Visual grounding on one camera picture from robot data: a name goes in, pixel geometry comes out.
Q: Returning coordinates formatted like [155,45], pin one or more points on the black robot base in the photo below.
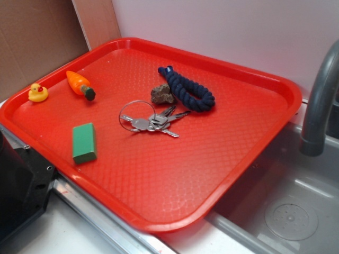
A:
[26,180]

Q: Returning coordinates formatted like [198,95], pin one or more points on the orange toy carrot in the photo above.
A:
[80,85]

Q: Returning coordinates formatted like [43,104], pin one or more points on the red plastic tray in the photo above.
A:
[155,182]

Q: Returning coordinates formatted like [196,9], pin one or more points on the silver key bunch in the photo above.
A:
[155,123]

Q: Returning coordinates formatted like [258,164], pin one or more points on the brown rock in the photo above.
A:
[162,94]

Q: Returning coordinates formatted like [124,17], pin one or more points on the green rectangular block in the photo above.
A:
[84,143]

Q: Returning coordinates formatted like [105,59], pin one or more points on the yellow rubber duck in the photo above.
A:
[37,93]

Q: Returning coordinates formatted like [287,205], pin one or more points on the grey plastic sink basin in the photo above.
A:
[284,202]

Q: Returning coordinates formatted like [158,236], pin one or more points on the grey sink faucet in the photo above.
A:
[321,117]

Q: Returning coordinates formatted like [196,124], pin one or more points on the brown cardboard panel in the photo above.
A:
[38,37]

